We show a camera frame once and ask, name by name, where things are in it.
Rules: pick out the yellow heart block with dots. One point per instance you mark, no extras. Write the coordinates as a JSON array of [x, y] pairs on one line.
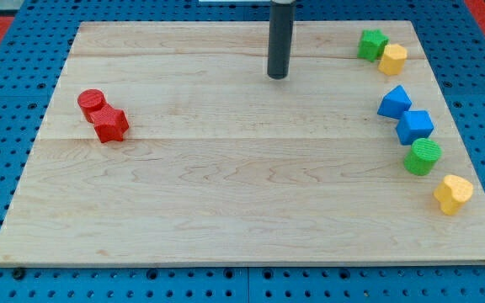
[[452, 193]]

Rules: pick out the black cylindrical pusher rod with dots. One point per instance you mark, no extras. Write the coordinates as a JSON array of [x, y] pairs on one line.
[[281, 22]]

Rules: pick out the green star block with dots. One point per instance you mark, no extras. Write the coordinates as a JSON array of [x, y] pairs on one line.
[[371, 44]]

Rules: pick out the red star block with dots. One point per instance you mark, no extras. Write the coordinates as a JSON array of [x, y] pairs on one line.
[[110, 124]]

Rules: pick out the blue triangle block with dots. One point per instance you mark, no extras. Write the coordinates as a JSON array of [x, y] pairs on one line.
[[395, 103]]

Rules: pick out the blue cube block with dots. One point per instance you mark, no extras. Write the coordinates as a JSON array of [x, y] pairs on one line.
[[414, 125]]

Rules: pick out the green cylinder block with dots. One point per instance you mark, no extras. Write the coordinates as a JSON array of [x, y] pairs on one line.
[[422, 156]]

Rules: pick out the yellow hexagon block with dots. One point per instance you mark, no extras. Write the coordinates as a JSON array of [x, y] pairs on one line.
[[393, 59]]

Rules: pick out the red cylinder block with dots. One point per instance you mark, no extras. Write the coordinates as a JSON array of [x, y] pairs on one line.
[[89, 101]]

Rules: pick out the light wooden board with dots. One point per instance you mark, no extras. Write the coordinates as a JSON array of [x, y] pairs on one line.
[[224, 166]]

